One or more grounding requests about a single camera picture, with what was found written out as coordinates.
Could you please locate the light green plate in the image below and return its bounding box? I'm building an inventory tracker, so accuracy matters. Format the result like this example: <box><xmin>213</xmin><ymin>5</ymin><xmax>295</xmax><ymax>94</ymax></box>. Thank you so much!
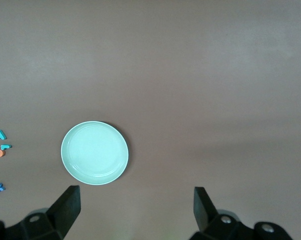
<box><xmin>60</xmin><ymin>120</ymin><xmax>130</xmax><ymax>186</ymax></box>

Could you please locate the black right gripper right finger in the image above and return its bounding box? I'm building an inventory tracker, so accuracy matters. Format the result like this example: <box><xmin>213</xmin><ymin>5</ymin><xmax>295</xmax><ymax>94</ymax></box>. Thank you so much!
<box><xmin>189</xmin><ymin>186</ymin><xmax>294</xmax><ymax>240</ymax></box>

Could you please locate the brown table cover sheet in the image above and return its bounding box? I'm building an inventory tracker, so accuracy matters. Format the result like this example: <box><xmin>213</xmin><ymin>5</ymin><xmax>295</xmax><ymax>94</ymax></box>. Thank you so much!
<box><xmin>0</xmin><ymin>0</ymin><xmax>301</xmax><ymax>240</ymax></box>

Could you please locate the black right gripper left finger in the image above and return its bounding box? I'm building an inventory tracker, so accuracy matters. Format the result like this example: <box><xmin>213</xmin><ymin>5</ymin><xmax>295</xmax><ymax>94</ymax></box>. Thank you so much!
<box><xmin>0</xmin><ymin>185</ymin><xmax>81</xmax><ymax>240</ymax></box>

